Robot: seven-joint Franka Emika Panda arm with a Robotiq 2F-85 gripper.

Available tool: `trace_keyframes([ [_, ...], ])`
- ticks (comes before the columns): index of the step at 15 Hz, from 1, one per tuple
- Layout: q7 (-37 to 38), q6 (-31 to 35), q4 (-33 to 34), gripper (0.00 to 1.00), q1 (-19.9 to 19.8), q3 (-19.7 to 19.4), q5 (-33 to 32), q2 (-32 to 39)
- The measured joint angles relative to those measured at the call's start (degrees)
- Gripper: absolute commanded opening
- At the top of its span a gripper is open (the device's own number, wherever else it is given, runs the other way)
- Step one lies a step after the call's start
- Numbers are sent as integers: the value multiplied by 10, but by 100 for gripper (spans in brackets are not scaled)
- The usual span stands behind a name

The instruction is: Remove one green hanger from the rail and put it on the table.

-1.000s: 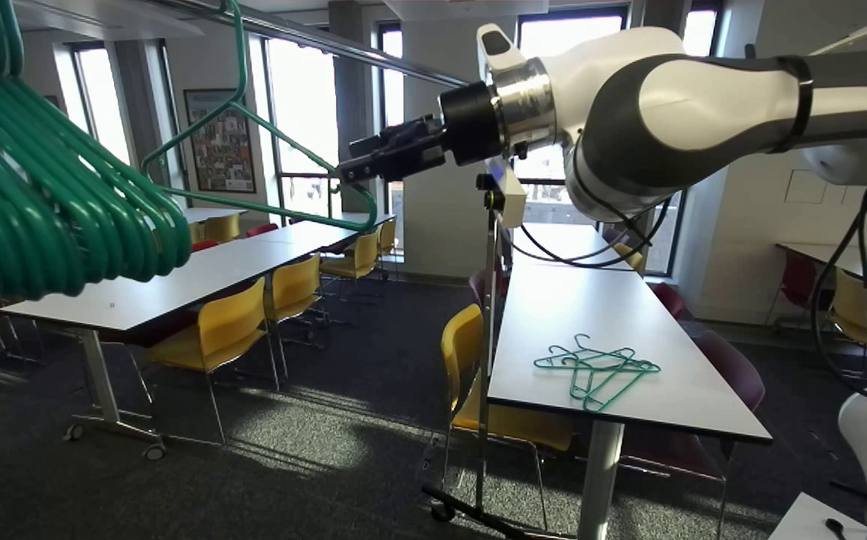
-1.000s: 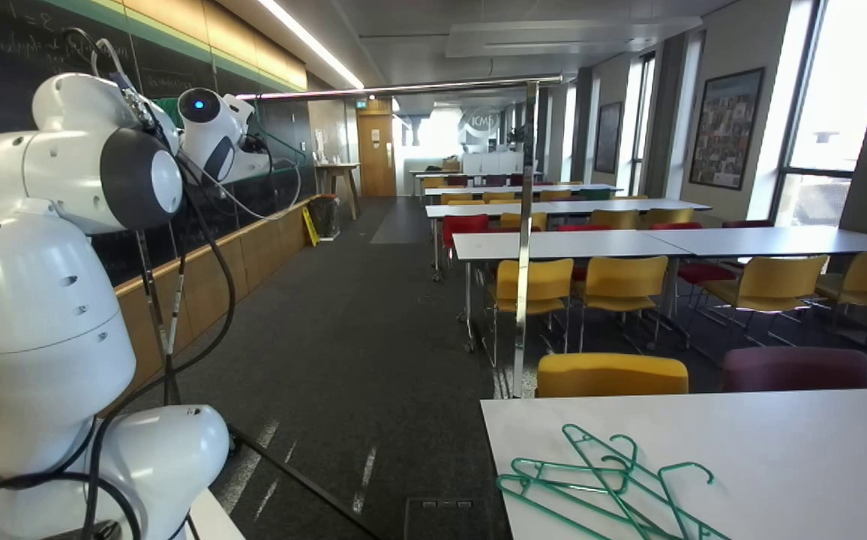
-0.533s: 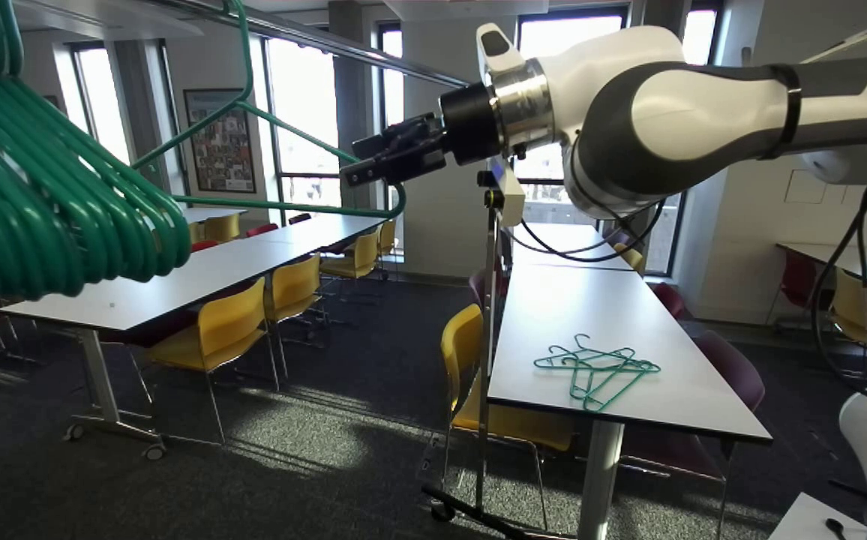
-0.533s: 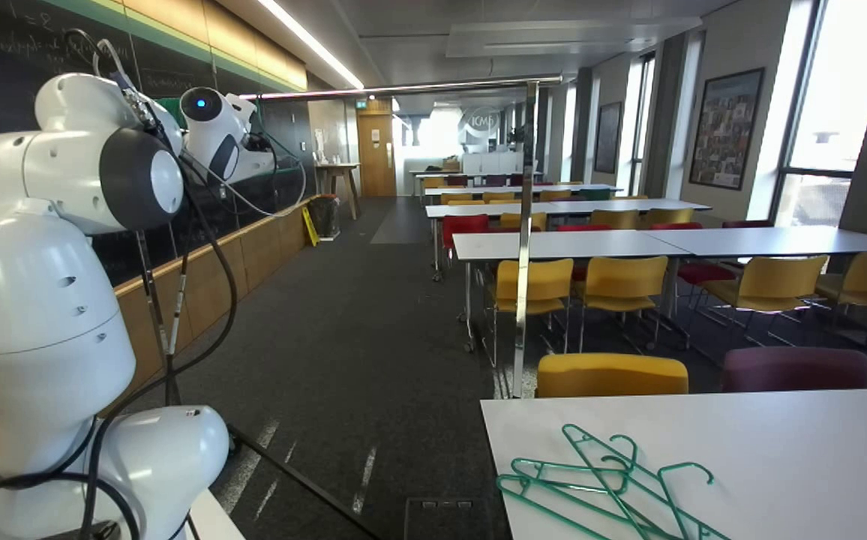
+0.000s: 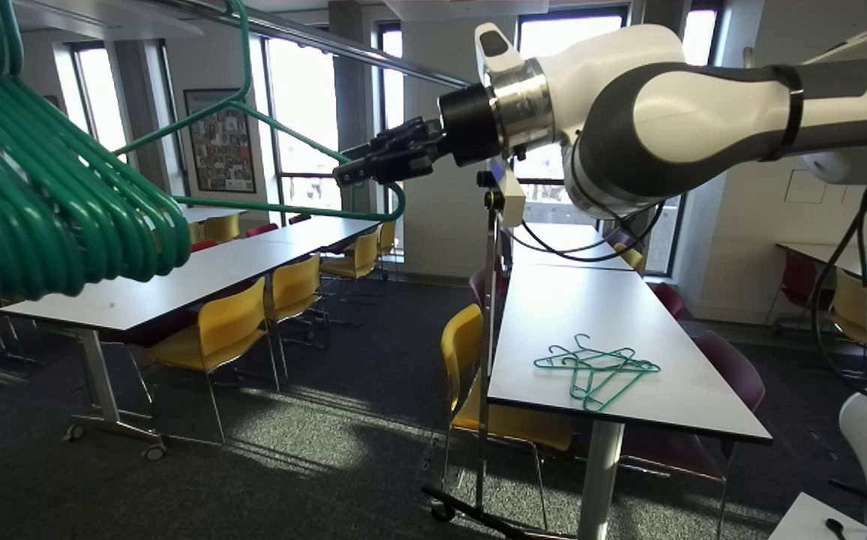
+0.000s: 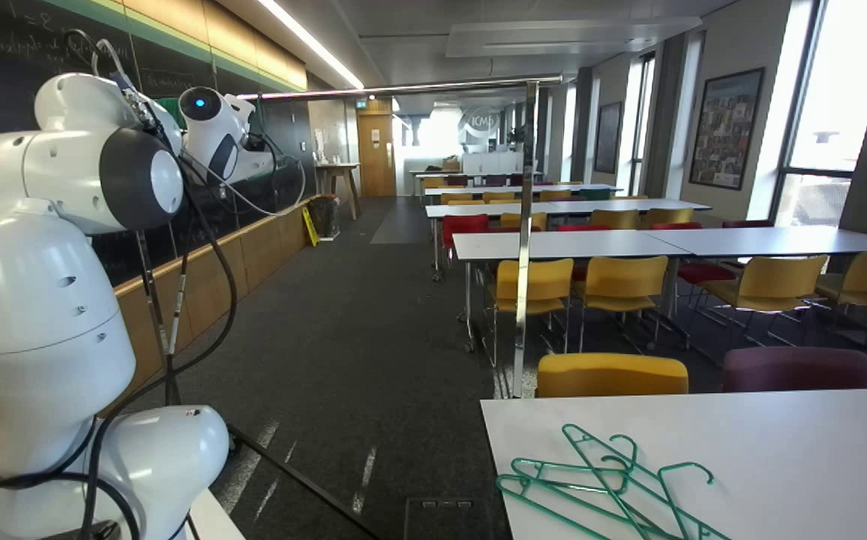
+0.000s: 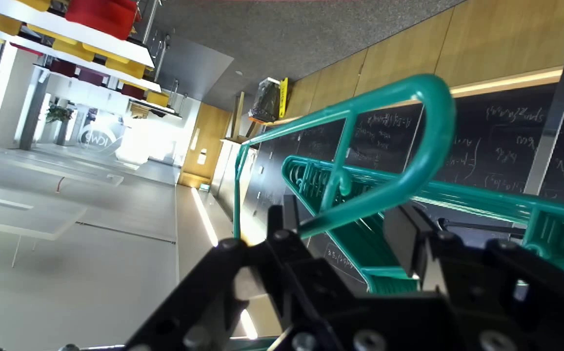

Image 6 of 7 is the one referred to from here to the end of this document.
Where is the white rectangular table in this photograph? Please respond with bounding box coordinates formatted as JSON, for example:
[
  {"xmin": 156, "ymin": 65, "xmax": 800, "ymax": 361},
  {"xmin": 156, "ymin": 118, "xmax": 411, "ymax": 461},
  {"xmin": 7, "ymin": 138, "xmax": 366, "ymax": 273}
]
[
  {"xmin": 652, "ymin": 224, "xmax": 867, "ymax": 263},
  {"xmin": 414, "ymin": 167, "xmax": 555, "ymax": 187},
  {"xmin": 446, "ymin": 227, "xmax": 681, "ymax": 348},
  {"xmin": 419, "ymin": 199, "xmax": 711, "ymax": 279},
  {"xmin": 417, "ymin": 182, "xmax": 623, "ymax": 205}
]

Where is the large framed picture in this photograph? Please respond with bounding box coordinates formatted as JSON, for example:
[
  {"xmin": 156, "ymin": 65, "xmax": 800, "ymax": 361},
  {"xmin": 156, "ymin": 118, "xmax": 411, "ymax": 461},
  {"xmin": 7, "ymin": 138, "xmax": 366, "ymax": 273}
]
[{"xmin": 688, "ymin": 65, "xmax": 769, "ymax": 195}]

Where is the wooden door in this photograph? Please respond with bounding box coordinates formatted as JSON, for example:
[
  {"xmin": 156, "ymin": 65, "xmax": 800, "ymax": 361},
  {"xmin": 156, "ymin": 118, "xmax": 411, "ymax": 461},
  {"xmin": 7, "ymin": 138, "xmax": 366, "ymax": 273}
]
[{"xmin": 353, "ymin": 97, "xmax": 399, "ymax": 200}]

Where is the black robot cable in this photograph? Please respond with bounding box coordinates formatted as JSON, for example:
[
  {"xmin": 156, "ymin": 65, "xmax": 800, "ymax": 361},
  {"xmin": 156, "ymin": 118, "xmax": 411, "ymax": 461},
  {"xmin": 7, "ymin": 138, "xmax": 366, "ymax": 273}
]
[{"xmin": 0, "ymin": 26, "xmax": 310, "ymax": 540}]

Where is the red chair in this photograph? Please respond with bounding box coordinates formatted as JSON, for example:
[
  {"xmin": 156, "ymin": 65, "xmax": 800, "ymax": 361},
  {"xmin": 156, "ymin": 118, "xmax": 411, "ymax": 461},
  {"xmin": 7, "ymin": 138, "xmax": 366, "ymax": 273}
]
[
  {"xmin": 435, "ymin": 212, "xmax": 491, "ymax": 263},
  {"xmin": 671, "ymin": 258, "xmax": 742, "ymax": 291}
]

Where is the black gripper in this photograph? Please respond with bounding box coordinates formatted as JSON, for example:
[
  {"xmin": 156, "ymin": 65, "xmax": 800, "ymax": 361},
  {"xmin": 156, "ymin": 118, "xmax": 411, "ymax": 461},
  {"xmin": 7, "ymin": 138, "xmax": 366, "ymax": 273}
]
[{"xmin": 238, "ymin": 125, "xmax": 271, "ymax": 157}]

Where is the large window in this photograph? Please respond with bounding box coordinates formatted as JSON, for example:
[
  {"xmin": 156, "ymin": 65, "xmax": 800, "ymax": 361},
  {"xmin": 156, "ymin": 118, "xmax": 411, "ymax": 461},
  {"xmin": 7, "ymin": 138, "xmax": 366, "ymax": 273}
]
[
  {"xmin": 612, "ymin": 54, "xmax": 677, "ymax": 200},
  {"xmin": 769, "ymin": 0, "xmax": 867, "ymax": 230}
]

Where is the white counter cabinet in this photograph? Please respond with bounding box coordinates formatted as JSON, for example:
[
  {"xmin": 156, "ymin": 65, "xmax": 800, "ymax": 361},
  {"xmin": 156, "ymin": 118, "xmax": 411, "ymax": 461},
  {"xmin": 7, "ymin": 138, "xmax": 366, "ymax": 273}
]
[{"xmin": 459, "ymin": 147, "xmax": 529, "ymax": 180}]

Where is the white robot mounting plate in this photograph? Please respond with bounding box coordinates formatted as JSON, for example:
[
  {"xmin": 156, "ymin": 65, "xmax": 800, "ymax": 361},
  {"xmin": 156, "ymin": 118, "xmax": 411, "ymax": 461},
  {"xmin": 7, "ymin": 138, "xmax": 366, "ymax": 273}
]
[{"xmin": 186, "ymin": 486, "xmax": 250, "ymax": 540}]

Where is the ceiling light strip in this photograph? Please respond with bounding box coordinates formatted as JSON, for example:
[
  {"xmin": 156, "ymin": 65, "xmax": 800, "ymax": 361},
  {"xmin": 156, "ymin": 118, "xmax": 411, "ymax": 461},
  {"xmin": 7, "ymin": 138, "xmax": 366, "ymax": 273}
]
[{"xmin": 251, "ymin": 0, "xmax": 369, "ymax": 92}]

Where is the green plastic hanger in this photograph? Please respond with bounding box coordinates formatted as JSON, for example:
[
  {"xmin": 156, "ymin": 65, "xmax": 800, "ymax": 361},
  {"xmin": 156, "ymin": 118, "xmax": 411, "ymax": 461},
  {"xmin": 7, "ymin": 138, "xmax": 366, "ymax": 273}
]
[
  {"xmin": 558, "ymin": 421, "xmax": 731, "ymax": 540},
  {"xmin": 511, "ymin": 458, "xmax": 719, "ymax": 540},
  {"xmin": 496, "ymin": 431, "xmax": 654, "ymax": 540}
]

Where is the metal clothes rail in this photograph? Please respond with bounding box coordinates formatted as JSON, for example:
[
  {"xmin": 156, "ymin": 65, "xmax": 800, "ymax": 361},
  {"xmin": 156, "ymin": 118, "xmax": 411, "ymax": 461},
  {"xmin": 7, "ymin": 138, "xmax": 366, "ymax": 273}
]
[{"xmin": 134, "ymin": 71, "xmax": 568, "ymax": 540}]

